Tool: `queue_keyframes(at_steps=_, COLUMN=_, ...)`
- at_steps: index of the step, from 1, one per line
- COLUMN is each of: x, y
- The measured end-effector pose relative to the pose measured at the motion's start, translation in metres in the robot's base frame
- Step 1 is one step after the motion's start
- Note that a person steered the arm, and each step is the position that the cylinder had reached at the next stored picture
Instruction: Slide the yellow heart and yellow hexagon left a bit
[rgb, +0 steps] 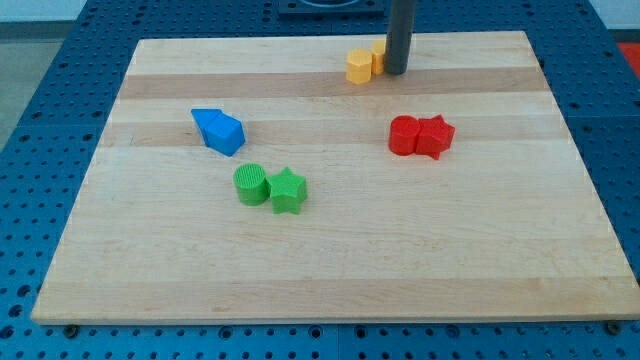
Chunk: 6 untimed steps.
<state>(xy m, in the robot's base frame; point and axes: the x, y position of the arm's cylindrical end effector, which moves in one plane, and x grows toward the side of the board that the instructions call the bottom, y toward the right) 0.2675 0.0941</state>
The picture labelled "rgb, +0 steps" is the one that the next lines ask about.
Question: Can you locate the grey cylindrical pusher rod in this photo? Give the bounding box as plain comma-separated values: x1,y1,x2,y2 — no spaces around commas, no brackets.
384,0,417,75

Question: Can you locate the yellow heart block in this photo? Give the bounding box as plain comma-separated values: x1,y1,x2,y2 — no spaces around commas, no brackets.
371,39,386,75

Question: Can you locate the yellow hexagon block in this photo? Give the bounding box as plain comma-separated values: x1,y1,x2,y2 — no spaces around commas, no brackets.
346,48,372,85

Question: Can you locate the red cylinder block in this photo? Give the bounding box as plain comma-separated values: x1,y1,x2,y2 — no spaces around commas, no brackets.
388,115,421,156

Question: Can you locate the red star block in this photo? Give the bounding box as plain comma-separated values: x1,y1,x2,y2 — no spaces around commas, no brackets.
415,115,456,160

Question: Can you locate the green star block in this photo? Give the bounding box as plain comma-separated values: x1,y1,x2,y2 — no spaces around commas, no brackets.
266,167,307,214

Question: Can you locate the blue cube block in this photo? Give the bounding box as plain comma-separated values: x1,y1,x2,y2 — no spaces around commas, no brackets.
204,111,245,157

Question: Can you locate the blue triangle block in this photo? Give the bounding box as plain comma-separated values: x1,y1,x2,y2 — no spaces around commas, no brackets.
191,109,221,147

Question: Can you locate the green cylinder block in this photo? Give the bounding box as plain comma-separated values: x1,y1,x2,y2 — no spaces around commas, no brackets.
233,163,269,206

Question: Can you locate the wooden board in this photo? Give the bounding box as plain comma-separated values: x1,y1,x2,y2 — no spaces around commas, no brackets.
31,31,639,325

